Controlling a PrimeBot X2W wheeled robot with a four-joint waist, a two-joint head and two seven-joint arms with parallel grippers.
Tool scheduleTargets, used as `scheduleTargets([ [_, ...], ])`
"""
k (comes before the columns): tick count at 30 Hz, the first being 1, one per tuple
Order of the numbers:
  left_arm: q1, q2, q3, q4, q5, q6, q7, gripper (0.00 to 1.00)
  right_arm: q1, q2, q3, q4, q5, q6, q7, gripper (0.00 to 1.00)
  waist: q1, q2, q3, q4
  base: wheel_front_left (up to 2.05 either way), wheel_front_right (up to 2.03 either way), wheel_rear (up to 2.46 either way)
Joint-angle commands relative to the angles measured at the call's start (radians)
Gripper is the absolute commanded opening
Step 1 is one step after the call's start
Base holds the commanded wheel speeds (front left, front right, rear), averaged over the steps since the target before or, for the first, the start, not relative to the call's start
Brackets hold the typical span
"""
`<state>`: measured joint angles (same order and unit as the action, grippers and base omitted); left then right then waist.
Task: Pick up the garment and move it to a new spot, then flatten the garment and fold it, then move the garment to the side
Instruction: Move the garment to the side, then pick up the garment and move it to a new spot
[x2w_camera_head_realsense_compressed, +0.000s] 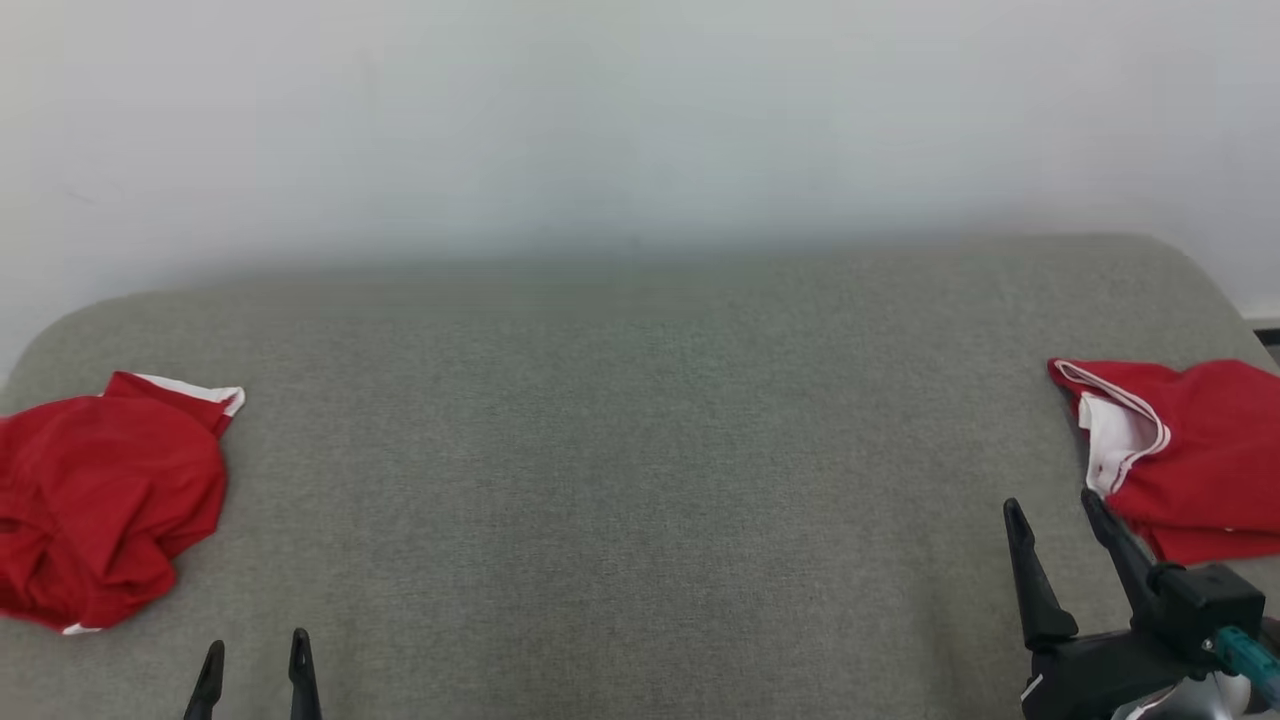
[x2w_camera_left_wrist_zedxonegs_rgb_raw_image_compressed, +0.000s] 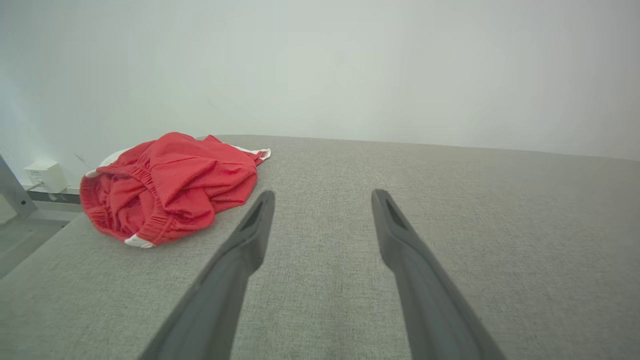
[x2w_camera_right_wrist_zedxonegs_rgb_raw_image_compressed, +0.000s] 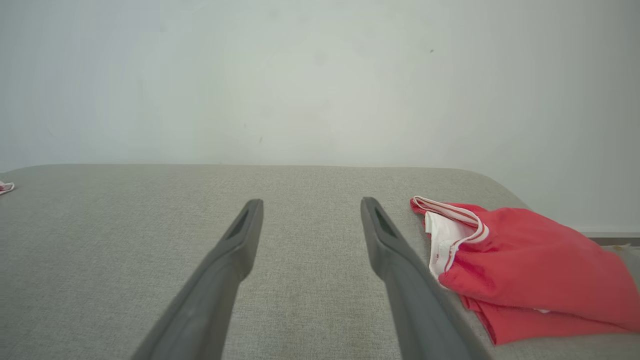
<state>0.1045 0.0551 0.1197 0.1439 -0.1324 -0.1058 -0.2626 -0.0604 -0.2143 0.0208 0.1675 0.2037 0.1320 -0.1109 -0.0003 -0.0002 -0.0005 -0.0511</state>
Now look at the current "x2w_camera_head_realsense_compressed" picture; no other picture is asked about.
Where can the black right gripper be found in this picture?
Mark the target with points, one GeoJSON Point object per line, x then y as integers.
{"type": "Point", "coordinates": [1090, 680]}

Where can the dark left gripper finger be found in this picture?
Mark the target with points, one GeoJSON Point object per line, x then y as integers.
{"type": "Point", "coordinates": [207, 690]}
{"type": "Point", "coordinates": [303, 685]}

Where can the red basketball jersey white sleeves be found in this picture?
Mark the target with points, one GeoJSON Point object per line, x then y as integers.
{"type": "Point", "coordinates": [1210, 460]}

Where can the red shorts white stripe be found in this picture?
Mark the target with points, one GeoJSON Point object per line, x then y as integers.
{"type": "Point", "coordinates": [100, 500]}

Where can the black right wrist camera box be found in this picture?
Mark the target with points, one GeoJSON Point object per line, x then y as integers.
{"type": "Point", "coordinates": [1205, 600]}

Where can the black wall baseboard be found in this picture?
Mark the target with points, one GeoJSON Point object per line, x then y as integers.
{"type": "Point", "coordinates": [1265, 333]}

